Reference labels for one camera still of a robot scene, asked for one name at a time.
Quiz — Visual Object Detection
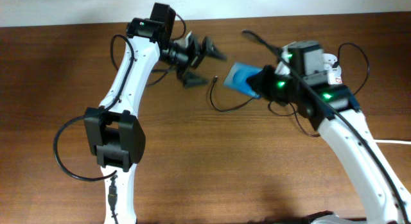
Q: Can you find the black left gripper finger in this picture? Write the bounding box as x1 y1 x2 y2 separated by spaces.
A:
182 71 209 88
202 37 227 60

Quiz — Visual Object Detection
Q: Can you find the black charger cable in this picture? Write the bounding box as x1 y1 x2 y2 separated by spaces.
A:
209 42 371 113

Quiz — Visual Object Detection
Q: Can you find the blue Galaxy smartphone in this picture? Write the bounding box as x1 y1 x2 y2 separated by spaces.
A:
223 62 263 99

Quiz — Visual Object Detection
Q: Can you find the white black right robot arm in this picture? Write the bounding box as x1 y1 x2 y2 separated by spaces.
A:
247 41 410 223

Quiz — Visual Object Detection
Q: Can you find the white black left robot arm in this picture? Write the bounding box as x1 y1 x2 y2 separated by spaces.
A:
84 3 227 223

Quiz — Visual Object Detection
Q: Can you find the white charger adapter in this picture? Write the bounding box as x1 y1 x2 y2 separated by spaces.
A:
324 62 342 78

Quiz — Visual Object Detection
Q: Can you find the white power strip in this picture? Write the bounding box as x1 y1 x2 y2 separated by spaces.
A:
323 53 342 85

